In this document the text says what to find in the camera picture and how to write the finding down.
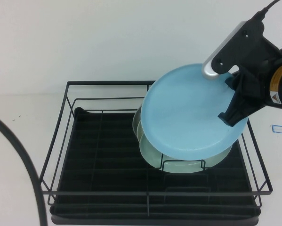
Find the thin black right camera cable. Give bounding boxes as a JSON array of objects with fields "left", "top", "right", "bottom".
[{"left": 254, "top": 0, "right": 279, "bottom": 24}]

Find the grey round plate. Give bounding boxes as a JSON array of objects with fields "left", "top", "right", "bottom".
[{"left": 132, "top": 109, "right": 143, "bottom": 132}]

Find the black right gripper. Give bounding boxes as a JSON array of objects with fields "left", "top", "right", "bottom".
[{"left": 218, "top": 63, "right": 275, "bottom": 128}]

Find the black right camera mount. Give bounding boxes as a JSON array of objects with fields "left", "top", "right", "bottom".
[{"left": 211, "top": 20, "right": 282, "bottom": 73}]

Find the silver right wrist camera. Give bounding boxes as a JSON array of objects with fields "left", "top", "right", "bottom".
[{"left": 201, "top": 20, "right": 249, "bottom": 81}]

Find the black wire dish rack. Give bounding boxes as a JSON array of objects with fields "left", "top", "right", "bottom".
[{"left": 38, "top": 81, "right": 273, "bottom": 214}]

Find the black ribbed drip tray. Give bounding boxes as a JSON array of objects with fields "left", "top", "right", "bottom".
[{"left": 50, "top": 107, "right": 261, "bottom": 224}]

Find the mint green round plate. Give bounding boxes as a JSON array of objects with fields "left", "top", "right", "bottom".
[{"left": 140, "top": 134, "right": 233, "bottom": 175}]

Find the cream round plate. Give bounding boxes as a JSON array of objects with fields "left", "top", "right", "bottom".
[{"left": 136, "top": 120, "right": 146, "bottom": 140}]

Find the light blue round plate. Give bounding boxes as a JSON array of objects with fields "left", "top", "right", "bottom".
[{"left": 139, "top": 63, "right": 249, "bottom": 160}]

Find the blue outlined label sticker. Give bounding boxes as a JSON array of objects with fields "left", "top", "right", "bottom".
[{"left": 271, "top": 124, "right": 282, "bottom": 136}]

